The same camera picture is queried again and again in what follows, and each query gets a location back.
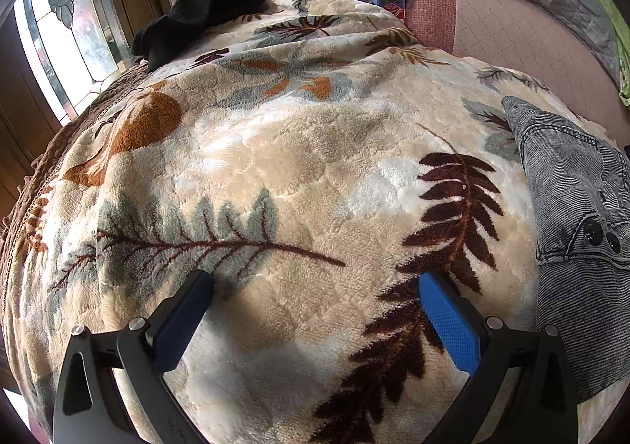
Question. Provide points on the green patterned cloth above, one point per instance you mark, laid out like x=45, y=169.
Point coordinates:
x=620, y=45

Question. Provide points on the pink quilted mattress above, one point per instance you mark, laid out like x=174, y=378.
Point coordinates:
x=517, y=45

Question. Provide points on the stained glass window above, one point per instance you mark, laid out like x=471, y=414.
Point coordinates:
x=64, y=26

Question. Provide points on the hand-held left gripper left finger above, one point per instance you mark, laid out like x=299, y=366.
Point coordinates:
x=182, y=321

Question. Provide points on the black garment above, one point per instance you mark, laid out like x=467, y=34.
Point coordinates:
x=197, y=16

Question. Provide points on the leaf print fleece blanket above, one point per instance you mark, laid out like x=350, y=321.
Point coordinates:
x=275, y=178

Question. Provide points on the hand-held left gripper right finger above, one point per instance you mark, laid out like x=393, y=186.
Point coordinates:
x=450, y=321

